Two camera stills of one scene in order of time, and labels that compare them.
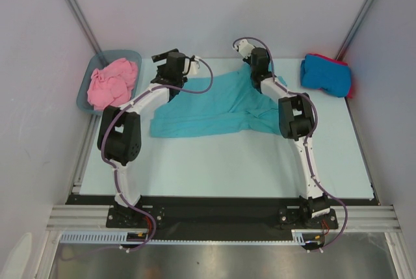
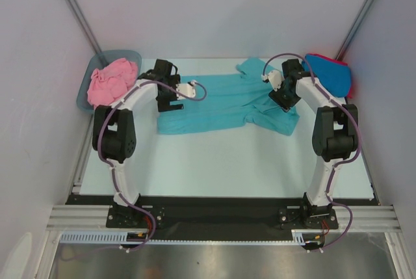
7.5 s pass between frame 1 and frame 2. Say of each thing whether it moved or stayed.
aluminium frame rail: stayed
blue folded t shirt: stayed
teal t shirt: moved
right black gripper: moved
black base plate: stayed
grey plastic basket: stayed
